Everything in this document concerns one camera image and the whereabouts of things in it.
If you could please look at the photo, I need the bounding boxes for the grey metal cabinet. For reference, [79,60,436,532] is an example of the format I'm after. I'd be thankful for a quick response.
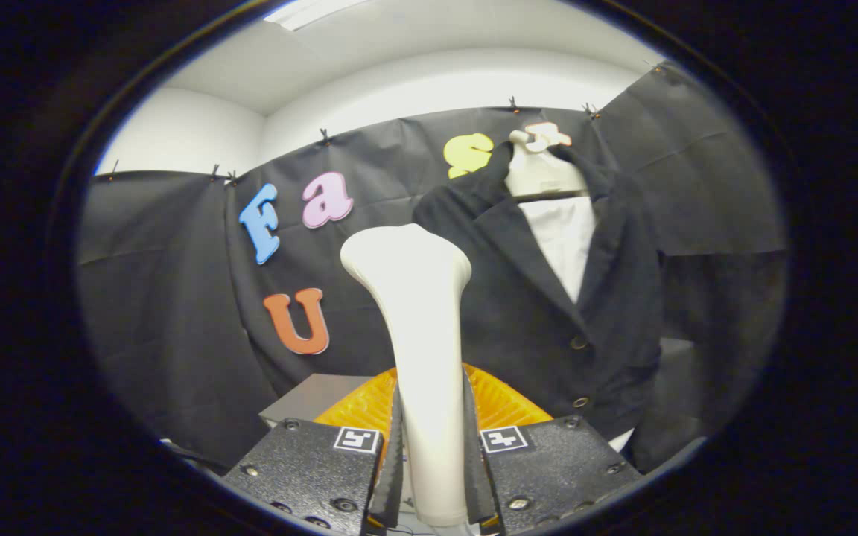
[259,374,370,429]

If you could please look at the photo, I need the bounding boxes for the black jacket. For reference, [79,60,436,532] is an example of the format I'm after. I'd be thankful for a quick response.
[413,141,664,441]

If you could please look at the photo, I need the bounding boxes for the black backdrop cloth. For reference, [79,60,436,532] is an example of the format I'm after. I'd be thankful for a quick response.
[77,61,787,473]

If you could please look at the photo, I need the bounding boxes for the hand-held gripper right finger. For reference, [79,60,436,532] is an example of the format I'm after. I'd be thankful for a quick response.
[463,363,642,536]

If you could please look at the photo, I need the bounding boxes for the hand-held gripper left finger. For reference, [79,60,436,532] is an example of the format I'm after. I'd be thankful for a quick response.
[222,365,404,536]

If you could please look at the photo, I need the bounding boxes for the white plastic hanger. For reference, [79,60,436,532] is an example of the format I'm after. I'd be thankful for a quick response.
[507,128,590,200]

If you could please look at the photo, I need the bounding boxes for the long ceiling light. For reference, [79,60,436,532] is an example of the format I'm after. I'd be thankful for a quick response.
[264,0,370,31]

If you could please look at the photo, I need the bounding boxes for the white garment steamer head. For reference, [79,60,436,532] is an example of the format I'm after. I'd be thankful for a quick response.
[340,223,473,528]

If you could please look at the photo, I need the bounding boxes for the white shirt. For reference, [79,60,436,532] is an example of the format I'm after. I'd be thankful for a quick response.
[522,196,635,453]

